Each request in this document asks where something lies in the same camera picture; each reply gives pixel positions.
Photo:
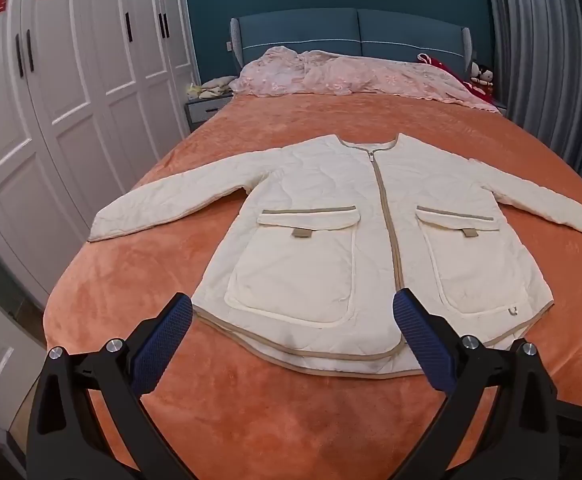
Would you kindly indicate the red cushion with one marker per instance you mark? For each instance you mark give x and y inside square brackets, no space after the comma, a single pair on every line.
[483,91]

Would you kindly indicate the white wardrobe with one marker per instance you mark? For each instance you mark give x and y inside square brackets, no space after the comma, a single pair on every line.
[71,85]

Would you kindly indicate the plush doll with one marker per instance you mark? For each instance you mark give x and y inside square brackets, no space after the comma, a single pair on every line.
[476,71]
[487,77]

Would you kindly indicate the red cloth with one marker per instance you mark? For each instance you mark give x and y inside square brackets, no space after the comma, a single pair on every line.
[438,62]

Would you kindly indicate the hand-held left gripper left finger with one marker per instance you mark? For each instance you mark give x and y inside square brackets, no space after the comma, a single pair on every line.
[163,345]

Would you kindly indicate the cream quilted jacket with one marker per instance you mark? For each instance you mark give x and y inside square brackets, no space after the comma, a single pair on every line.
[311,195]

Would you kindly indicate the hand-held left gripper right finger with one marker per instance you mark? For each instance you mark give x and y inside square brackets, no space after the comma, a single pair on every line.
[421,340]

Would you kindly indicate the blue padded headboard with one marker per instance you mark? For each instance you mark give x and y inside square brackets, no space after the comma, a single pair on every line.
[321,30]

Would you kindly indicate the orange plush blanket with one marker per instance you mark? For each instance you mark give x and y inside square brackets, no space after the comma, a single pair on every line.
[271,425]

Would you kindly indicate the pale crumpled cloth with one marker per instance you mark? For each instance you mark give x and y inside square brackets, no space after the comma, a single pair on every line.
[213,90]

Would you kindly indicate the pink floral quilt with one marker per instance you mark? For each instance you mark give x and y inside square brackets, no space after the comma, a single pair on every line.
[321,75]

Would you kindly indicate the grey curtain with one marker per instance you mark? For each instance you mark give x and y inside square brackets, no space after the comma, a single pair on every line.
[546,60]

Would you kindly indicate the grey nightstand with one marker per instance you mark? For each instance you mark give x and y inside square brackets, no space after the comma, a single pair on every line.
[206,110]
[501,108]

